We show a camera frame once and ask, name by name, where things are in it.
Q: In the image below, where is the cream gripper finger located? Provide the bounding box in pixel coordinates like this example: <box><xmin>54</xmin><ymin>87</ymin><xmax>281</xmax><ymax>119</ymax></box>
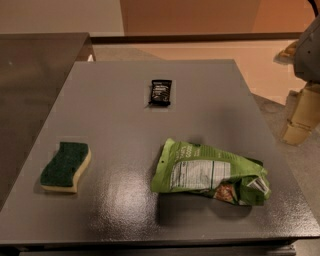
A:
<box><xmin>281</xmin><ymin>83</ymin><xmax>320</xmax><ymax>145</ymax></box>
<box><xmin>279</xmin><ymin>41</ymin><xmax>297</xmax><ymax>59</ymax></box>

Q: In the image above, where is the black rxbar chocolate wrapper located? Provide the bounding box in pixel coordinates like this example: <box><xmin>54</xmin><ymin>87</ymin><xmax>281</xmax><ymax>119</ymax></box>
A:
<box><xmin>147</xmin><ymin>79</ymin><xmax>172</xmax><ymax>107</ymax></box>

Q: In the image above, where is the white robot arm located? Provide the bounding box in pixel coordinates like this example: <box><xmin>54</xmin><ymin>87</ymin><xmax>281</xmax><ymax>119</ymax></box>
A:
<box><xmin>281</xmin><ymin>16</ymin><xmax>320</xmax><ymax>145</ymax></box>

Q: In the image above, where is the green snack bag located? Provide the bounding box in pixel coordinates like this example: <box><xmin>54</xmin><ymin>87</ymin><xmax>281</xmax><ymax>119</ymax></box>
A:
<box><xmin>151</xmin><ymin>139</ymin><xmax>271</xmax><ymax>206</ymax></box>

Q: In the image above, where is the green and yellow sponge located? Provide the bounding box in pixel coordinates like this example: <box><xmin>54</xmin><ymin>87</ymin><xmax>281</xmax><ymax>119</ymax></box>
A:
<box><xmin>40</xmin><ymin>142</ymin><xmax>91</xmax><ymax>193</ymax></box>

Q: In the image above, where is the black cable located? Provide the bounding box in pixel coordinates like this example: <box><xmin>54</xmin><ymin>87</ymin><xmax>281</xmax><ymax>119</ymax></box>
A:
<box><xmin>307</xmin><ymin>0</ymin><xmax>320</xmax><ymax>18</ymax></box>

